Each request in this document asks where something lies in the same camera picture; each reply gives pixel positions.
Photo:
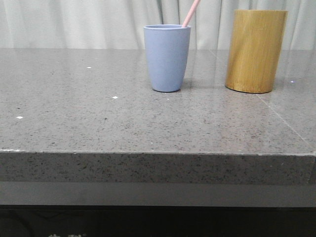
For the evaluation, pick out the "bamboo cylinder holder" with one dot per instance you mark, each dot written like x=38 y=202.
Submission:
x=255 y=49

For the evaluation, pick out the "blue cup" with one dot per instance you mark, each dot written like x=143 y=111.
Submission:
x=167 y=48

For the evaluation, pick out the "pink chopstick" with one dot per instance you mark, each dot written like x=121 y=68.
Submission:
x=190 y=13

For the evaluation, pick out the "white curtain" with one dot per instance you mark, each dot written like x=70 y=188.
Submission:
x=118 y=24

